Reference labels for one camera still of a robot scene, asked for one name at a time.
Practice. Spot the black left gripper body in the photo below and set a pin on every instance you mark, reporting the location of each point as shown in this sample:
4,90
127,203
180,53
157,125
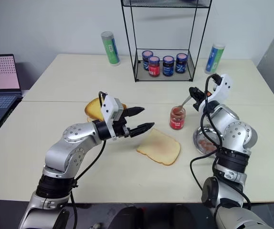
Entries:
121,128

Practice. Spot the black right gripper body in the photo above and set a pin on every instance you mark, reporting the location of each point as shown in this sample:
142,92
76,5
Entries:
202,99

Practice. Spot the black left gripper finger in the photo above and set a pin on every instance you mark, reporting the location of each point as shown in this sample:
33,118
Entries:
141,128
134,111

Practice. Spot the silver metal spoon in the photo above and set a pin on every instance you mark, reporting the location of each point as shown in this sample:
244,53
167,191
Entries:
186,102

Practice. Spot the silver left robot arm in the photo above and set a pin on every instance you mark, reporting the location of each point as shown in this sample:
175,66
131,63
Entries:
79,133

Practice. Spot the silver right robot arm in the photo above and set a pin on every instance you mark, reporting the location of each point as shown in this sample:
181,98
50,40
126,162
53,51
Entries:
237,133

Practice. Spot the pale bread slice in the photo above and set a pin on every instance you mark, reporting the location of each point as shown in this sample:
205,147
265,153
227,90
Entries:
158,148

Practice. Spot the blue-label jam jar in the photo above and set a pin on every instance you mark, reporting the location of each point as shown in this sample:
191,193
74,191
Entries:
168,69
182,65
146,60

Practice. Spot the open red jam jar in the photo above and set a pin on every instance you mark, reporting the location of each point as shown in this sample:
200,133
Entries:
176,122

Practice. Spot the golden toasted bread slice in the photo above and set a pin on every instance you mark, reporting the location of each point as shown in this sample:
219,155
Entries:
92,108

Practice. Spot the red-label jam jar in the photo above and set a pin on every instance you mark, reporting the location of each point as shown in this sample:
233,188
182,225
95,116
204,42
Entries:
154,69

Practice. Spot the green blue cylindrical can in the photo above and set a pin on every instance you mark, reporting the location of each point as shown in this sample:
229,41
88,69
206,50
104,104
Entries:
213,59
112,50

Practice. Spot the round silver metal dish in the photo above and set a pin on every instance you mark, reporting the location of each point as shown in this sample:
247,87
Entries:
201,138

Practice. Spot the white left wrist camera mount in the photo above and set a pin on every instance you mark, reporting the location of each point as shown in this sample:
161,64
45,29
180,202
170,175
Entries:
108,107

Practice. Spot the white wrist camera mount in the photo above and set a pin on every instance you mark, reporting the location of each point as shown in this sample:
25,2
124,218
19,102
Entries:
225,88
108,107

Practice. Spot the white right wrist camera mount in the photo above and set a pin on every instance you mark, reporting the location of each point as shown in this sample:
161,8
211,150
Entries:
225,88

